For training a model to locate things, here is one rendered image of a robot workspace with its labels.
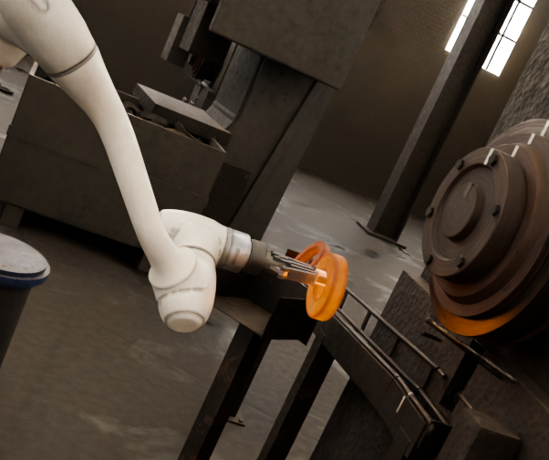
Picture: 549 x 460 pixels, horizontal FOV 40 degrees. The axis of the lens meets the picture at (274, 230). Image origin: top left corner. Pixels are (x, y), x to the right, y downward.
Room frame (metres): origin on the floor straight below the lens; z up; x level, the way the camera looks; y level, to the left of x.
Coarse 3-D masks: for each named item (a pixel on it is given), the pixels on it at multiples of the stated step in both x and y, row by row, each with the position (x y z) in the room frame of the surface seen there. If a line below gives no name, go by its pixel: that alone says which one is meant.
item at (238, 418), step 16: (320, 336) 2.06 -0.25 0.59; (320, 352) 2.04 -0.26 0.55; (256, 368) 2.58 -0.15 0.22; (304, 368) 2.07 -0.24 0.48; (320, 368) 2.05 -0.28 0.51; (304, 384) 2.04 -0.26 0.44; (320, 384) 2.05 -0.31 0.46; (240, 400) 2.58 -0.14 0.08; (288, 400) 2.07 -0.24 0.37; (304, 400) 2.05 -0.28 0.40; (240, 416) 2.61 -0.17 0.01; (288, 416) 2.04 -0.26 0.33; (304, 416) 2.05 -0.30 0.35; (272, 432) 2.08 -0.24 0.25; (288, 432) 2.05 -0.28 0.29; (400, 432) 1.49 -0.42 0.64; (272, 448) 2.04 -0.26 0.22; (288, 448) 2.05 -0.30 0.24; (400, 448) 1.46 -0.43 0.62; (416, 448) 1.45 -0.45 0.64
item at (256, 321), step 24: (216, 288) 2.00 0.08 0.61; (240, 288) 2.07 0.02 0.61; (264, 288) 2.07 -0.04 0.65; (288, 288) 2.02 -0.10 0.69; (240, 312) 1.93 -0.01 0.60; (264, 312) 2.02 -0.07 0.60; (288, 312) 1.83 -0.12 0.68; (240, 336) 1.91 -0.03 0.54; (264, 336) 1.79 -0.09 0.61; (288, 336) 1.87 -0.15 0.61; (240, 360) 1.89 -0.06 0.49; (216, 384) 1.91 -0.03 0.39; (240, 384) 1.92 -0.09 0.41; (216, 408) 1.89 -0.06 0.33; (192, 432) 1.92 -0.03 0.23; (216, 432) 1.91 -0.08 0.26; (192, 456) 1.90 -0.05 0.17
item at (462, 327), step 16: (512, 128) 1.65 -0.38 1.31; (528, 128) 1.60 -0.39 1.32; (544, 272) 1.33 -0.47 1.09; (432, 288) 1.65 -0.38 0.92; (528, 288) 1.35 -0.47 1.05; (544, 288) 1.32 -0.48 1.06; (432, 304) 1.62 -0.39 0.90; (512, 304) 1.37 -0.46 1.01; (528, 304) 1.33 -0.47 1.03; (544, 304) 1.35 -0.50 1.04; (448, 320) 1.53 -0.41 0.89; (464, 320) 1.48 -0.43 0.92; (480, 320) 1.44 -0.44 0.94; (496, 320) 1.39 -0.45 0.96; (512, 320) 1.36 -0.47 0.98; (528, 320) 1.37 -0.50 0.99; (464, 336) 1.46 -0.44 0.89; (480, 336) 1.42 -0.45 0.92; (496, 336) 1.43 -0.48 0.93; (512, 336) 1.42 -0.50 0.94
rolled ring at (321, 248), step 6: (312, 246) 2.65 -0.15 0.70; (318, 246) 2.61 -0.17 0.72; (324, 246) 2.57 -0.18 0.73; (306, 252) 2.65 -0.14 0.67; (312, 252) 2.65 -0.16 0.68; (318, 252) 2.57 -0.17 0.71; (324, 252) 2.55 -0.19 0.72; (330, 252) 2.58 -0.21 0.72; (300, 258) 2.65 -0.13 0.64; (306, 258) 2.66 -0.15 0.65; (318, 258) 2.52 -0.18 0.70; (312, 264) 2.52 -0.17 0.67
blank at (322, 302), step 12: (324, 264) 1.67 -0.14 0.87; (336, 264) 1.61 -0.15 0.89; (336, 276) 1.58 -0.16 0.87; (312, 288) 1.68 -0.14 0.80; (324, 288) 1.68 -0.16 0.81; (336, 288) 1.57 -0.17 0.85; (312, 300) 1.65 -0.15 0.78; (324, 300) 1.58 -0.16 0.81; (336, 300) 1.57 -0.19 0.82; (312, 312) 1.62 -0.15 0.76; (324, 312) 1.58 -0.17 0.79
